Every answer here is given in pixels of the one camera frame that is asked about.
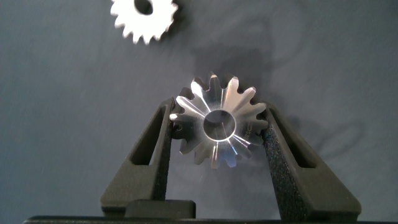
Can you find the small steel gear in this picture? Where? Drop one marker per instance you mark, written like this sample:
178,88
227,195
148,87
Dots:
199,137

